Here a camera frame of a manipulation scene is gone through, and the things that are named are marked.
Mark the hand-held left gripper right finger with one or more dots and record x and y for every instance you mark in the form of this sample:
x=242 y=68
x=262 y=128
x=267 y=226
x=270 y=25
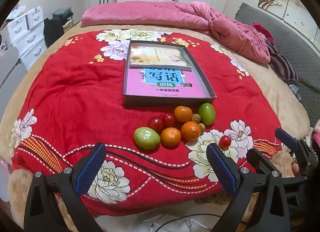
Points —
x=222 y=169

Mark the pink soft item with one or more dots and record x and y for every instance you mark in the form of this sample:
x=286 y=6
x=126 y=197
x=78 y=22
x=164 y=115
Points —
x=316 y=134

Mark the red garment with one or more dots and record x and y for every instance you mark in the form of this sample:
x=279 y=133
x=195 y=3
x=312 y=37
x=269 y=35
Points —
x=260 y=29

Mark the grey shallow cardboard box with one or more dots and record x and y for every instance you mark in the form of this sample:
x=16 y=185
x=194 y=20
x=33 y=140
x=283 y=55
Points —
x=170 y=101

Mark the pink quilt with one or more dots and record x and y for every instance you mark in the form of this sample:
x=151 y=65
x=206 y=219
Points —
x=150 y=14

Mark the grey quilted sofa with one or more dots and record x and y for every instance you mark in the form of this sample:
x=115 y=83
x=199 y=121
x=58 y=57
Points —
x=295 y=54

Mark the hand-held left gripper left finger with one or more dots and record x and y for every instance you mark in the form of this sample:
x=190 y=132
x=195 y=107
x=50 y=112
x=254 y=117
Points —
x=91 y=169

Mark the red floral blanket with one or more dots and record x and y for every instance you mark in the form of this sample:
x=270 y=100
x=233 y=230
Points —
x=75 y=96

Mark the mandarin orange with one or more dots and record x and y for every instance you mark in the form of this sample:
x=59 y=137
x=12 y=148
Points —
x=190 y=131
x=183 y=113
x=170 y=136

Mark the pink cover workbook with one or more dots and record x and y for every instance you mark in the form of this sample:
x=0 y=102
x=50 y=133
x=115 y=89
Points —
x=135 y=84

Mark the striped cloth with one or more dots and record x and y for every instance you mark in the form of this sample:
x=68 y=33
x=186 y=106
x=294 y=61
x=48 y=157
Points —
x=282 y=64

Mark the silver crumpled wrapper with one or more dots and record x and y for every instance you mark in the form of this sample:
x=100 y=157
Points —
x=295 y=91

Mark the grey folded clothes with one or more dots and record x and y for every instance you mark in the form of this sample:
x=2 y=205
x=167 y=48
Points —
x=62 y=14

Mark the red cherry tomato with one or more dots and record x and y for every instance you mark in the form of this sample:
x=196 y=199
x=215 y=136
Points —
x=156 y=124
x=169 y=120
x=224 y=141

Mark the sunflower cover book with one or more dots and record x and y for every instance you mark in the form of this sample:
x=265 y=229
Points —
x=155 y=56

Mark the white drawer chest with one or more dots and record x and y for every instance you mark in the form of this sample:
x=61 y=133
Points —
x=27 y=39

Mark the green jujube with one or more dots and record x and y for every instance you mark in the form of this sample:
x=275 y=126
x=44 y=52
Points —
x=146 y=138
x=207 y=113

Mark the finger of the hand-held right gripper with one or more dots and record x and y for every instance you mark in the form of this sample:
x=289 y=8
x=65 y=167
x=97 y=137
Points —
x=260 y=159
x=287 y=138

